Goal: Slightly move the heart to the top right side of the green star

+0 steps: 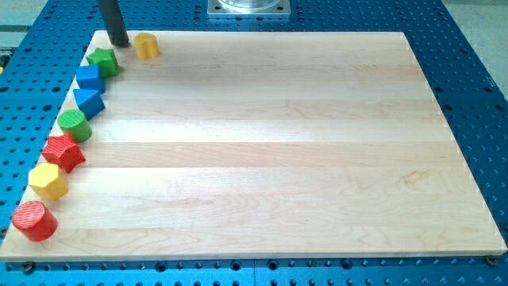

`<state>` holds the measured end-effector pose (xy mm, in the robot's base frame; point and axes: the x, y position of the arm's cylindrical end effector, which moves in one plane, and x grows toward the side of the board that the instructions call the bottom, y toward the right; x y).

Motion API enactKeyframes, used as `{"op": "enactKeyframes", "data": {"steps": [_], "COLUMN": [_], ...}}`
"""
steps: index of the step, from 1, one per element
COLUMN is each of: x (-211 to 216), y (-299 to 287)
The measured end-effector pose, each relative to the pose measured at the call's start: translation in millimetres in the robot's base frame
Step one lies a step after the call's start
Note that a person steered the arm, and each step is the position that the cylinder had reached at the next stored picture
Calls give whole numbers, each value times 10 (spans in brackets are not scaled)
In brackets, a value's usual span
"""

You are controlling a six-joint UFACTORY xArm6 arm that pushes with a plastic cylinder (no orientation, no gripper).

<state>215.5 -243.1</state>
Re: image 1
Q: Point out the right front board clamp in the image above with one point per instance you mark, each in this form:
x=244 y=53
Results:
x=492 y=261

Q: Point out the left front board clamp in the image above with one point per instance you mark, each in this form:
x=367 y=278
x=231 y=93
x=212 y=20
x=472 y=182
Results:
x=27 y=267

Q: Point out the yellow hexagon block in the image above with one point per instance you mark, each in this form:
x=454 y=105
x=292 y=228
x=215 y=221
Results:
x=49 y=181

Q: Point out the green cylinder block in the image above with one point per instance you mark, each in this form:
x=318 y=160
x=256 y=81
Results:
x=76 y=124

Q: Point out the blue triangle block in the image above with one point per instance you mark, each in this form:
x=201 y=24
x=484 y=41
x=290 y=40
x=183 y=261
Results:
x=89 y=101

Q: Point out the light wooden board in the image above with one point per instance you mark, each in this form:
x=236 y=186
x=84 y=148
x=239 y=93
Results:
x=268 y=145

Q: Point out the board clamp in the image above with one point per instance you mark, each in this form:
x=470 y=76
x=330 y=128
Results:
x=492 y=261
x=27 y=267

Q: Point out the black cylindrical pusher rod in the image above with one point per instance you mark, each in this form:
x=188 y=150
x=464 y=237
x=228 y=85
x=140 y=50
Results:
x=114 y=23

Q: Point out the green star block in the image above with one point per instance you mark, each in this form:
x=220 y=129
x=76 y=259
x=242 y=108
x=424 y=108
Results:
x=106 y=60

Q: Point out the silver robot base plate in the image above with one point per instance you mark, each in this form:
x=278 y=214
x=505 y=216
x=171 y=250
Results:
x=248 y=7

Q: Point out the red cylinder block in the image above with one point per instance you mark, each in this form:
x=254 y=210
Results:
x=35 y=221

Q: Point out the red star block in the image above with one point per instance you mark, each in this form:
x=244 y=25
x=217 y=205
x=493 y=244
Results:
x=63 y=151

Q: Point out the blue cube block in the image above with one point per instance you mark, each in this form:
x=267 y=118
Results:
x=90 y=77

